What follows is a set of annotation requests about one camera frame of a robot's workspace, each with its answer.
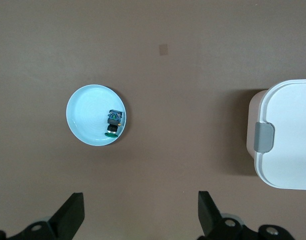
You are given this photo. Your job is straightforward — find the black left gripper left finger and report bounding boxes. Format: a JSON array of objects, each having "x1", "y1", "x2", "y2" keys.
[{"x1": 0, "y1": 192, "x2": 85, "y2": 240}]

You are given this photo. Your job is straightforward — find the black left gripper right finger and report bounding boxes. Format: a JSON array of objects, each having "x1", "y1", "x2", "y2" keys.
[{"x1": 196, "y1": 191, "x2": 298, "y2": 240}]

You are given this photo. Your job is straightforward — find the white lunch box grey clips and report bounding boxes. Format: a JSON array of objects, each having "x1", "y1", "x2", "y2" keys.
[{"x1": 246, "y1": 79, "x2": 306, "y2": 191}]

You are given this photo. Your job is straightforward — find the light blue round plate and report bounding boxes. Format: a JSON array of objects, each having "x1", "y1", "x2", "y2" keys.
[{"x1": 65, "y1": 84, "x2": 128, "y2": 147}]

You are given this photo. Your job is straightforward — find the green push button switch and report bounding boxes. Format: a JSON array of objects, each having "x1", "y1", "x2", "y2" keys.
[{"x1": 103, "y1": 109, "x2": 123, "y2": 138}]

